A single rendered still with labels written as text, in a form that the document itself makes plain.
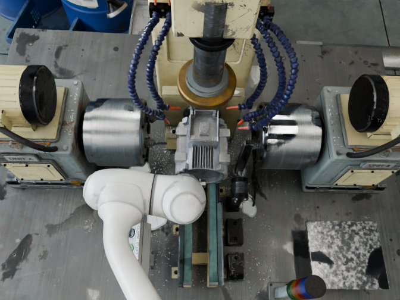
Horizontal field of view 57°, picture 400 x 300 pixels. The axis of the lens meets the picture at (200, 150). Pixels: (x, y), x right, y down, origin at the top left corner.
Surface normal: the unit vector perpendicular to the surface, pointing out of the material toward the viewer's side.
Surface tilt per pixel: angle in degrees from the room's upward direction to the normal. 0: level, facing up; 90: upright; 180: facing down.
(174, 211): 34
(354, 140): 0
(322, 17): 0
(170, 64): 90
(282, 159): 66
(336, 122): 0
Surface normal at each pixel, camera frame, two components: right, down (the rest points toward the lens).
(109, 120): 0.04, -0.25
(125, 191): 0.14, -0.54
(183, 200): 0.10, -0.04
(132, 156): 0.01, 0.71
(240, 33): 0.07, 0.87
